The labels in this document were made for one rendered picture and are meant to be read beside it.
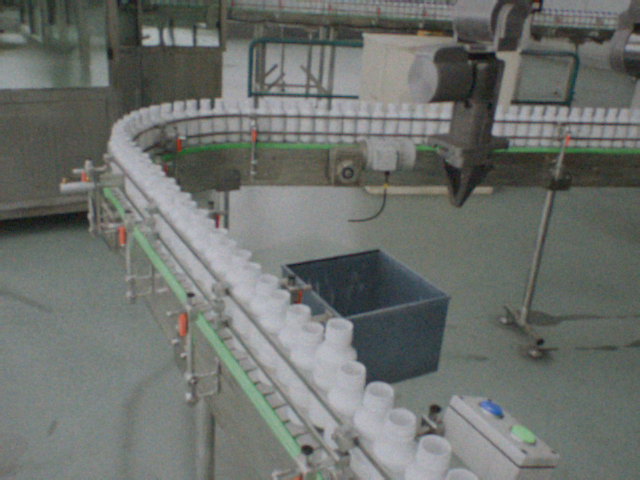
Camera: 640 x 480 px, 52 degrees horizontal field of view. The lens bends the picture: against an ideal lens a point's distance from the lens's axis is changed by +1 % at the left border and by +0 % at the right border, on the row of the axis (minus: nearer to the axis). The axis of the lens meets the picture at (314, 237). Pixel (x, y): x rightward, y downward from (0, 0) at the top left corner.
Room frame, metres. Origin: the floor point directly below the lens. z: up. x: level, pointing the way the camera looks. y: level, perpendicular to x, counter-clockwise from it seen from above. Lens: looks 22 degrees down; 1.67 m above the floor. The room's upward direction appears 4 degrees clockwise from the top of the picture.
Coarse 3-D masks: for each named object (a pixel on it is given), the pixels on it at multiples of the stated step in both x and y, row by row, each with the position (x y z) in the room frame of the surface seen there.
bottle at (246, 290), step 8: (248, 264) 1.08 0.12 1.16; (256, 264) 1.08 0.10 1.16; (240, 272) 1.06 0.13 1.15; (248, 272) 1.05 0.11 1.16; (256, 272) 1.06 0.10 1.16; (240, 280) 1.07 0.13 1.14; (248, 280) 1.05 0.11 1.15; (256, 280) 1.06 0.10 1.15; (240, 288) 1.05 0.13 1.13; (248, 288) 1.05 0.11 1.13; (256, 288) 1.05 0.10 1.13; (240, 296) 1.04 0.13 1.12; (248, 296) 1.04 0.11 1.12; (248, 304) 1.04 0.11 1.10; (240, 312) 1.05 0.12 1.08; (240, 320) 1.04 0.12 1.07; (248, 320) 1.04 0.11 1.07; (240, 328) 1.04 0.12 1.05; (248, 328) 1.04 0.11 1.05; (248, 336) 1.04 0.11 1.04; (240, 344) 1.04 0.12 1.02; (248, 344) 1.04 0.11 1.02
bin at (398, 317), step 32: (352, 256) 1.66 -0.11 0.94; (384, 256) 1.68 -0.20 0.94; (320, 288) 1.61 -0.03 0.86; (352, 288) 1.66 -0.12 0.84; (384, 288) 1.66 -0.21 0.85; (416, 288) 1.55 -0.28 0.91; (320, 320) 1.31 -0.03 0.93; (352, 320) 1.30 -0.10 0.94; (384, 320) 1.34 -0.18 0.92; (416, 320) 1.39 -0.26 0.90; (384, 352) 1.35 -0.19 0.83; (416, 352) 1.40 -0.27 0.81
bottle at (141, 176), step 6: (138, 162) 1.66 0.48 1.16; (144, 162) 1.67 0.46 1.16; (150, 162) 1.67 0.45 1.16; (138, 168) 1.66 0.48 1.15; (144, 168) 1.65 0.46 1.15; (138, 174) 1.66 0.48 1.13; (144, 174) 1.65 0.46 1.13; (138, 180) 1.65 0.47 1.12; (144, 180) 1.64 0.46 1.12; (138, 192) 1.65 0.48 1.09; (138, 198) 1.65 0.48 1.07; (138, 204) 1.65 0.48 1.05; (138, 216) 1.65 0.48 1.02
